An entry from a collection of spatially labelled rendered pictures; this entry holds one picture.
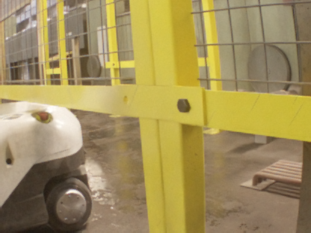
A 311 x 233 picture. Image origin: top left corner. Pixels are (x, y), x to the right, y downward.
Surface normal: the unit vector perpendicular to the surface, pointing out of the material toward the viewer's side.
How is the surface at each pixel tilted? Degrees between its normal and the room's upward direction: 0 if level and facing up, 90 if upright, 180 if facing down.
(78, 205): 90
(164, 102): 90
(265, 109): 90
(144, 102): 90
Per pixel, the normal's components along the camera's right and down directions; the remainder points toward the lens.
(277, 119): -0.79, 0.16
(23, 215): 0.62, 0.07
